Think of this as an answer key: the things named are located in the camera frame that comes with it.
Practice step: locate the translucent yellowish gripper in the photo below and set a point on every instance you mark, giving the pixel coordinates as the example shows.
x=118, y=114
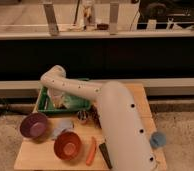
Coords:
x=55, y=96

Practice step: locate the light blue cloth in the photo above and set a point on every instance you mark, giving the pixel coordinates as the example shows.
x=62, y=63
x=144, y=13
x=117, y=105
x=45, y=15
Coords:
x=63, y=125

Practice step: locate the black remote control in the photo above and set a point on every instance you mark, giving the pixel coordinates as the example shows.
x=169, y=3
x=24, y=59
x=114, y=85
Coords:
x=104, y=152

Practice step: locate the orange bowl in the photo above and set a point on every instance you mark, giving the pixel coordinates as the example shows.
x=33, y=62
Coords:
x=67, y=146

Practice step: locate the purple bowl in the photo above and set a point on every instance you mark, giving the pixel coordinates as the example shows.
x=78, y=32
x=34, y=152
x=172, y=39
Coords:
x=34, y=125

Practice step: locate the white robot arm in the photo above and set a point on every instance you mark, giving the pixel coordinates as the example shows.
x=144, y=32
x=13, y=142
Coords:
x=126, y=140

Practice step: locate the blue cup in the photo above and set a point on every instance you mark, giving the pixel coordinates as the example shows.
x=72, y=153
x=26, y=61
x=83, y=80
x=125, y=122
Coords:
x=157, y=140

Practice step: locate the dark grape bunch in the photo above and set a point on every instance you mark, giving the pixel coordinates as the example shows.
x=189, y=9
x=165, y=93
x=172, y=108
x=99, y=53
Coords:
x=95, y=116

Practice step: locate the green plastic tray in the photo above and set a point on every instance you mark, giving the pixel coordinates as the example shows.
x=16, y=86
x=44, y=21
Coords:
x=73, y=103

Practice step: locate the orange carrot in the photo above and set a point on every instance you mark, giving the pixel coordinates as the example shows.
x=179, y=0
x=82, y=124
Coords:
x=92, y=152

